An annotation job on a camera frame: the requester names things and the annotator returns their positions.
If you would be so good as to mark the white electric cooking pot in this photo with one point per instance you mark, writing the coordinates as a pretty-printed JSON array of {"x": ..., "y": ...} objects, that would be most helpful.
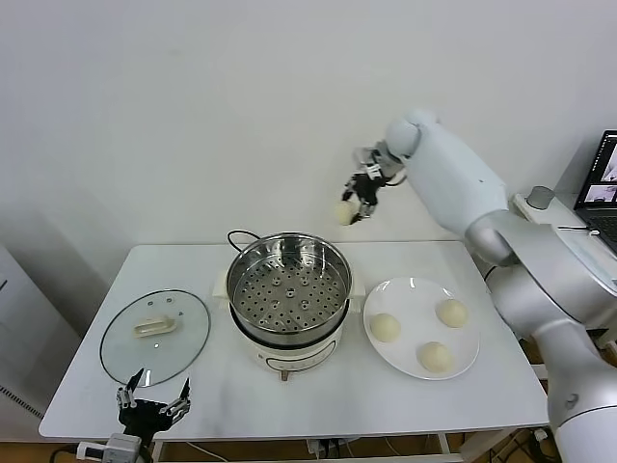
[{"x": 289, "y": 359}]

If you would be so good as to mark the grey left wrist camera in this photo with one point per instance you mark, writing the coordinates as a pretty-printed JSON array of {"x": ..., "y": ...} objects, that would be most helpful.
[{"x": 123, "y": 446}]

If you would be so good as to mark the round glass pot lid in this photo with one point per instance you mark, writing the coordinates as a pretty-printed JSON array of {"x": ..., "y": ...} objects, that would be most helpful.
[{"x": 156, "y": 325}]

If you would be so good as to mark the dark open laptop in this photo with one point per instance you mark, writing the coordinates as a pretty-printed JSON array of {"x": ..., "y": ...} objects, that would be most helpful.
[{"x": 600, "y": 169}]

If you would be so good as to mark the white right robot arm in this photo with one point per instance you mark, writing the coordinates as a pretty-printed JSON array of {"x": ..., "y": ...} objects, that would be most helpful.
[{"x": 458, "y": 164}]

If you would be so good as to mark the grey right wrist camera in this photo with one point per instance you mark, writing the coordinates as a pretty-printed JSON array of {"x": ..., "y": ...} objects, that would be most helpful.
[{"x": 364, "y": 155}]

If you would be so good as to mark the white power strip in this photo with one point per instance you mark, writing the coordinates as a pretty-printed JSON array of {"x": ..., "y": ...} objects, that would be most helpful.
[{"x": 320, "y": 447}]

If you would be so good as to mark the white steamed baozi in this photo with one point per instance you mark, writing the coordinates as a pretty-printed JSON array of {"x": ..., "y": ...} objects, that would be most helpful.
[
  {"x": 385, "y": 328},
  {"x": 452, "y": 313},
  {"x": 435, "y": 358},
  {"x": 343, "y": 213}
]

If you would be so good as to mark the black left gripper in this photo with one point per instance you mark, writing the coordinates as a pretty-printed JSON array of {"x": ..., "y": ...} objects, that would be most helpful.
[{"x": 144, "y": 417}]

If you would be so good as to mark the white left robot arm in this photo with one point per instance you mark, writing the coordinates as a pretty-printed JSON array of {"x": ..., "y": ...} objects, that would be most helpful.
[{"x": 147, "y": 443}]

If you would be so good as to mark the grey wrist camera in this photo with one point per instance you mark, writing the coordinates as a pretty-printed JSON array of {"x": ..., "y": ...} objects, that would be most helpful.
[
  {"x": 364, "y": 155},
  {"x": 123, "y": 446}
]

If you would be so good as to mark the white side desk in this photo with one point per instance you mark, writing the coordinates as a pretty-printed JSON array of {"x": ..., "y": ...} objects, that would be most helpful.
[{"x": 564, "y": 205}]

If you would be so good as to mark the white floor appliance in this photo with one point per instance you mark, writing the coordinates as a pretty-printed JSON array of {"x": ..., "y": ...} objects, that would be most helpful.
[{"x": 29, "y": 337}]

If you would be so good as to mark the perforated steel steamer basket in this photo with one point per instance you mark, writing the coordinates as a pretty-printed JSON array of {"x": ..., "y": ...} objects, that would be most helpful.
[{"x": 289, "y": 299}]

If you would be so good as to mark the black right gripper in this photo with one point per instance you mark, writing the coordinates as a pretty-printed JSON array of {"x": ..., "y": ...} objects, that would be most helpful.
[{"x": 369, "y": 187}]

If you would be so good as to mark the round white plate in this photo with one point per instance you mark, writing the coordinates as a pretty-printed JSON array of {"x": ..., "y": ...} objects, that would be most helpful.
[{"x": 410, "y": 308}]

